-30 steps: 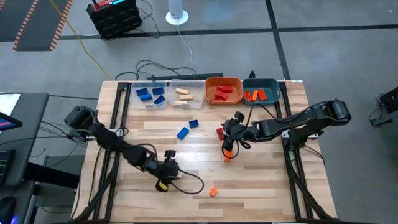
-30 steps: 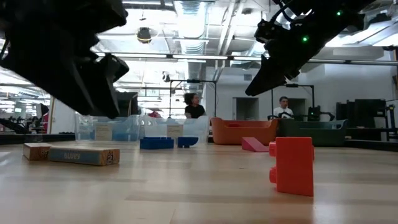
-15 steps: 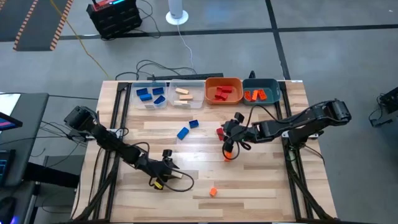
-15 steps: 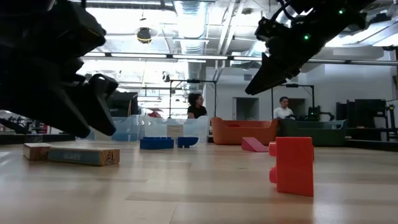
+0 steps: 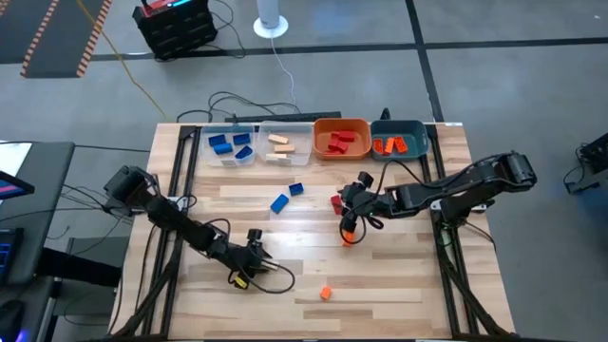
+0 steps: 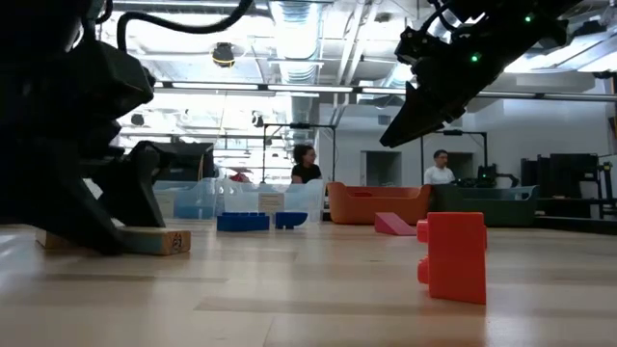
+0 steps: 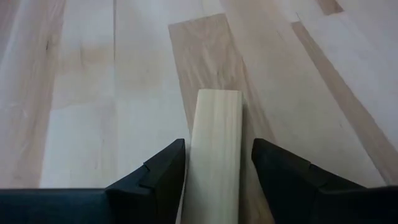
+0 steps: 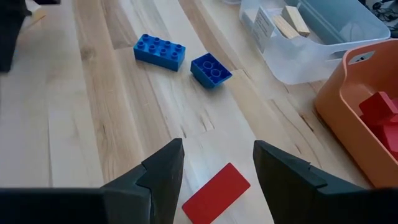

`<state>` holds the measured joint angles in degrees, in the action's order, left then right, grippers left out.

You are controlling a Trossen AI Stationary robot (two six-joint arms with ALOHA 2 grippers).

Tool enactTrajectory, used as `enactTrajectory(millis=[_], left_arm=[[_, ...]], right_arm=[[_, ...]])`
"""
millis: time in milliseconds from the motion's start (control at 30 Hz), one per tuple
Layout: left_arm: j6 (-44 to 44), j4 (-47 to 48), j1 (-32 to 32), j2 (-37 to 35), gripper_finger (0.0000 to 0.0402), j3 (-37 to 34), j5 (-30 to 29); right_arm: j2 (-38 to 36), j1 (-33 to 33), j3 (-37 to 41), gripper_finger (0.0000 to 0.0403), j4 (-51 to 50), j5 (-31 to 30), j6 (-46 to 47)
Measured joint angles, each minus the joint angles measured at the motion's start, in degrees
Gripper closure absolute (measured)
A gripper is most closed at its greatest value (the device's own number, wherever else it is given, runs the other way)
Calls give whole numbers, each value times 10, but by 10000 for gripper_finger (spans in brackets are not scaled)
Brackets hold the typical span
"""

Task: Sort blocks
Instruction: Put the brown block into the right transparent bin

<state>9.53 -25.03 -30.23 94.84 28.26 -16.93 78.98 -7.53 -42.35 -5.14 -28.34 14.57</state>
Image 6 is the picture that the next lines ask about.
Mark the black stand frame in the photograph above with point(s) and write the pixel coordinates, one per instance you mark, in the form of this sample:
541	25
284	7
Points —
299	125
453	132

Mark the teal plastic bin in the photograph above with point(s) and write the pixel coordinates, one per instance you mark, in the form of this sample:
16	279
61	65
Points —
506	207

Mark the blue toy block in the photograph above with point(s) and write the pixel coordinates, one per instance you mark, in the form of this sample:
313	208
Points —
243	223
291	219

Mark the white paper bin label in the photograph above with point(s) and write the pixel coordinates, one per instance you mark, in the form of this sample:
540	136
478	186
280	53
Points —
271	203
166	205

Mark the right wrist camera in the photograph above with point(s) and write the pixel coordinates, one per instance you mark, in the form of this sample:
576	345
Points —
413	45

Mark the red toy block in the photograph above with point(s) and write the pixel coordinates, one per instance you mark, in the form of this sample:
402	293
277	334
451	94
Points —
393	227

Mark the black overhead camera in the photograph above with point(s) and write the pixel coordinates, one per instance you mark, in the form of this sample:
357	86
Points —
223	55

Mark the plain wooden block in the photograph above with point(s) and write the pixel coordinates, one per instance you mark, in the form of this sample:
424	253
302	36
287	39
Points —
154	241

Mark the black shelving unit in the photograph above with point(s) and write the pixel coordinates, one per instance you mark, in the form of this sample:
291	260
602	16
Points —
569	173

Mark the clear plastic bin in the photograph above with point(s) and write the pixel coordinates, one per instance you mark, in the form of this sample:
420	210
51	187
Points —
193	193
241	197

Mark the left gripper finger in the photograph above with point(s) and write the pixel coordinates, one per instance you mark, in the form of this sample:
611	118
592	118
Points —
48	193
142	193

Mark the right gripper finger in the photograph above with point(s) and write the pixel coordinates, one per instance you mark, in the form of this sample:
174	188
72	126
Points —
419	115

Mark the background black robot arm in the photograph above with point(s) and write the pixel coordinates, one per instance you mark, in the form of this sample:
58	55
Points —
487	178

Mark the person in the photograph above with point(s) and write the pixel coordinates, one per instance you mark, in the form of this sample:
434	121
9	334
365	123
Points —
438	173
306	171

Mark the overhead frame crossbar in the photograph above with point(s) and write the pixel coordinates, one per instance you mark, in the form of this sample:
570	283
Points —
313	88

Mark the small orange toy block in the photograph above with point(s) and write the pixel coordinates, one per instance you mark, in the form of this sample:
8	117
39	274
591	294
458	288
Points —
458	260

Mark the silver ventilation duct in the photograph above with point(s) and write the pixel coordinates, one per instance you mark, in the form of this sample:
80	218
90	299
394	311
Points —
296	38

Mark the black box-shaped monitor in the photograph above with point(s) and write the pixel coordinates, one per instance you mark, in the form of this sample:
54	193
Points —
190	161

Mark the orange plastic bin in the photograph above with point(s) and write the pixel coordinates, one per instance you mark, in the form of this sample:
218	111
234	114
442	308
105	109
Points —
376	207

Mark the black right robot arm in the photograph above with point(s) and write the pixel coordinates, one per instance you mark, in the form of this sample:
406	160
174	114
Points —
530	29

